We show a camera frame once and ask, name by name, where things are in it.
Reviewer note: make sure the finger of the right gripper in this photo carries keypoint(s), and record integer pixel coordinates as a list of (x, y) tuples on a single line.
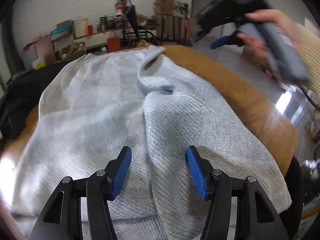
[(224, 40)]

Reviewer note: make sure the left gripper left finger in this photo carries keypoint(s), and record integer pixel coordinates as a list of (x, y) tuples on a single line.
[(61, 216)]

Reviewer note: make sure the grey knit sweater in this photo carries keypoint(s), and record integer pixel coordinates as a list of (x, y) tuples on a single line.
[(97, 105)]

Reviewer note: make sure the beige sleeved forearm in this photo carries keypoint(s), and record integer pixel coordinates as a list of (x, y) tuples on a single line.
[(309, 52)]

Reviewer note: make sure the brown cardboard boxes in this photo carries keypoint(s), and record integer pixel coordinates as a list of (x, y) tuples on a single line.
[(164, 7)]

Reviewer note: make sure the black wheeled cart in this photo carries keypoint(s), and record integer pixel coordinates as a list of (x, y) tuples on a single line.
[(134, 35)]

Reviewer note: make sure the orange paper bag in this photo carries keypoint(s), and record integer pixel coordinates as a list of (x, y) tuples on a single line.
[(113, 42)]

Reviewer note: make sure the black garment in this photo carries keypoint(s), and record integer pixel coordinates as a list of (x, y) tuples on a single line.
[(21, 95)]

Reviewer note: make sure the pink suitcase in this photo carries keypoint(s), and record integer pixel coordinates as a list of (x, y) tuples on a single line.
[(45, 49)]

